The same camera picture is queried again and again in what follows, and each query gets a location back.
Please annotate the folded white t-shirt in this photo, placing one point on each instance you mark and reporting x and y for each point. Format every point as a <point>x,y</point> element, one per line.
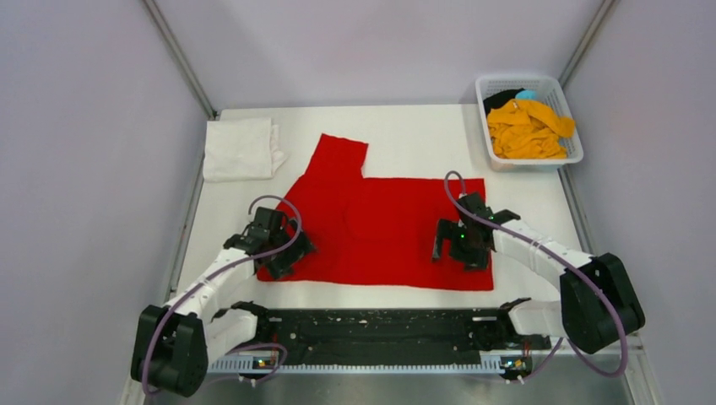
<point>242,150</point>

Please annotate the aluminium corner post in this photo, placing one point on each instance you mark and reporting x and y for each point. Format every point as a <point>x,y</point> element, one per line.
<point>177,55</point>
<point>595,25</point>

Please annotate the white slotted cable duct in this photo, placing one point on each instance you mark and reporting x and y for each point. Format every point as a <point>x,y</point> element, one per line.
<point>247,364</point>

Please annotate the aluminium front rail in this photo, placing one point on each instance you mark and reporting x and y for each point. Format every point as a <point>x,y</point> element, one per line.
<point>369,337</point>

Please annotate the white plastic laundry basket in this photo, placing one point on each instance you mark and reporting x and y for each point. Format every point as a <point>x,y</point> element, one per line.
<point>548,92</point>

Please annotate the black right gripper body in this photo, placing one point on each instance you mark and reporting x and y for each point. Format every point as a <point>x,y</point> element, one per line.
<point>464,246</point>

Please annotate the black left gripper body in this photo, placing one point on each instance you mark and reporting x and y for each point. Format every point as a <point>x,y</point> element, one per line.
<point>279,240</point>

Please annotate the yellow t-shirt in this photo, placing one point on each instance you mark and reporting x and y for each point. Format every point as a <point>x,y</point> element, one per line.
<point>528,129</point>

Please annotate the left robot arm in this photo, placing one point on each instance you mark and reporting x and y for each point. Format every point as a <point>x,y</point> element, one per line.
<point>177,342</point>

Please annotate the light blue t-shirt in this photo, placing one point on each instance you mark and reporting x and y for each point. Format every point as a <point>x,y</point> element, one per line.
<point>526,94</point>

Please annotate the aluminium corner post right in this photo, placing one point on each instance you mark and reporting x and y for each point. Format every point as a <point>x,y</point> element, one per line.
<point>595,25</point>

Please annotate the red t-shirt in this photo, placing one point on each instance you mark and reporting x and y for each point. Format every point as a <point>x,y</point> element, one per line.
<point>373,231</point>

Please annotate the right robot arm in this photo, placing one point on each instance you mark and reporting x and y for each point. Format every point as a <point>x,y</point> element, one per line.
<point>597,304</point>

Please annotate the black t-shirt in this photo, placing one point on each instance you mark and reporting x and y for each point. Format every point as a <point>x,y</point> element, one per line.
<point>498,100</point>

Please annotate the aluminium corner post left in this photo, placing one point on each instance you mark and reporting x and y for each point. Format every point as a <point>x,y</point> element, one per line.
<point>177,55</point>

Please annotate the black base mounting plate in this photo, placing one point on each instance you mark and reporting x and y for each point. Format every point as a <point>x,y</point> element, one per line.
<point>388,336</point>

